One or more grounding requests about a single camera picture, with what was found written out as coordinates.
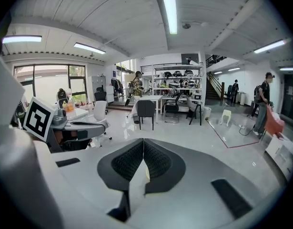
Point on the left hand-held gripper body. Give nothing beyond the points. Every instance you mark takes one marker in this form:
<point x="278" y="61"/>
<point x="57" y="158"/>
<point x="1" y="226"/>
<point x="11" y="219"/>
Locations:
<point x="39" y="118"/>

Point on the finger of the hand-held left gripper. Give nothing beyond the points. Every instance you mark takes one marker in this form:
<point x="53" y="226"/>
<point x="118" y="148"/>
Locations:
<point x="89" y="129"/>

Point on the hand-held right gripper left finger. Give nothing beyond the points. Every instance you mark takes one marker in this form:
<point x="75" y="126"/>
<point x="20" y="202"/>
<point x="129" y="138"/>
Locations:
<point x="89" y="187"/>

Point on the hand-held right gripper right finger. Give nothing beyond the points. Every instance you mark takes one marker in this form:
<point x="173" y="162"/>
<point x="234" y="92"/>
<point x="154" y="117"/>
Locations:
<point x="196" y="187"/>

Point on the beige plastic waste basket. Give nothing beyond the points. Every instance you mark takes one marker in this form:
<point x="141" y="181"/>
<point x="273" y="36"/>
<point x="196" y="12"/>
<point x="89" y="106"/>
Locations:
<point x="148" y="175"/>

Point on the white table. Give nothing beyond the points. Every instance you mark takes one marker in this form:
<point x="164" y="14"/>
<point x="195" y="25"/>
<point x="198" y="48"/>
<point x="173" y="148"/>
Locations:
<point x="77" y="113"/>

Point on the white office chair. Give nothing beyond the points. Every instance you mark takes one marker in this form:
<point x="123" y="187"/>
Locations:
<point x="99" y="111"/>

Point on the black bag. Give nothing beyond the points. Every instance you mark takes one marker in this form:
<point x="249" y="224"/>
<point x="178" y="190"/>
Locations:
<point x="62" y="95"/>

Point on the black office chair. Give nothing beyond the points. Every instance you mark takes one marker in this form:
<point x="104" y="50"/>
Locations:
<point x="100" y="95"/>

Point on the large window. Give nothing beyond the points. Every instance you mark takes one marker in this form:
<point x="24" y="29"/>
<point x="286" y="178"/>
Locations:
<point x="51" y="80"/>

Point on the white locker cabinet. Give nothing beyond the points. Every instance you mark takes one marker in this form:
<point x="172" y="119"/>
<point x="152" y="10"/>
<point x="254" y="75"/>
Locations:
<point x="98" y="85"/>

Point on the black mesh waste basket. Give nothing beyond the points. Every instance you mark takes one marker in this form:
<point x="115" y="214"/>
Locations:
<point x="136" y="118"/>

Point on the red floor tape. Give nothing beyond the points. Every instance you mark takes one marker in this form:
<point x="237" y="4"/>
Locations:
<point x="227" y="147"/>

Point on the clothes rack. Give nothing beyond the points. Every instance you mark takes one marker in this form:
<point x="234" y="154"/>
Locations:
<point x="117" y="86"/>

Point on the dark grey chair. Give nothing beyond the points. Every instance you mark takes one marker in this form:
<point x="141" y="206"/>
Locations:
<point x="146" y="108"/>

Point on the white desk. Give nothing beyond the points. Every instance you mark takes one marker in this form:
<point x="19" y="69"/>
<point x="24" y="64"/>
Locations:
<point x="149" y="98"/>

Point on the small white bin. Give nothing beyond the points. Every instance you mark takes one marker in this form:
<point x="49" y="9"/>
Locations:
<point x="207" y="112"/>

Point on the white stool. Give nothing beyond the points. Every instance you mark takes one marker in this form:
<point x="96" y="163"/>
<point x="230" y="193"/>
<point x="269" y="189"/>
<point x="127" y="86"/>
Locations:
<point x="226" y="114"/>

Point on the ceiling tube light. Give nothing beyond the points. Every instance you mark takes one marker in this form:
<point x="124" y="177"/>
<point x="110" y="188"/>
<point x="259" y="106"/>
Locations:
<point x="170" y="13"/>
<point x="270" y="46"/>
<point x="22" y="39"/>
<point x="89" y="48"/>
<point x="289" y="69"/>

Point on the grey chair black legs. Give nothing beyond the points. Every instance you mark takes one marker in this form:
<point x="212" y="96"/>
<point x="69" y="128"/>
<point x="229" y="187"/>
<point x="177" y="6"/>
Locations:
<point x="194" y="106"/>

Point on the black cantilever chair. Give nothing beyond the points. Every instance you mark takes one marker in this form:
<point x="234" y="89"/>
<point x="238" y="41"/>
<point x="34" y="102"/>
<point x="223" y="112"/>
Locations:
<point x="172" y="106"/>

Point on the white open shelf unit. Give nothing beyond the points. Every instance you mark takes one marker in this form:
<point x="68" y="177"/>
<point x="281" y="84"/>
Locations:
<point x="282" y="151"/>

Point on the pink chair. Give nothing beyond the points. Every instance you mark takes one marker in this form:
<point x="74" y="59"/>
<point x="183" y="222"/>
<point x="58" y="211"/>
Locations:
<point x="273" y="124"/>

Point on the metal storage rack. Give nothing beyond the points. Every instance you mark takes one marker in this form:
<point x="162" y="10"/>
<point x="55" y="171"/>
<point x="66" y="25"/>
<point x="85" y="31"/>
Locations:
<point x="177" y="80"/>

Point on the dark staircase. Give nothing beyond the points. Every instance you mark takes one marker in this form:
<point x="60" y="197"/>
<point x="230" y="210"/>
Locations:
<point x="213" y="85"/>

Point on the dark glass door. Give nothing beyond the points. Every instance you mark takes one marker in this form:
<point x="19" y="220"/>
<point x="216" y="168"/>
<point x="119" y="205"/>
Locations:
<point x="289" y="94"/>

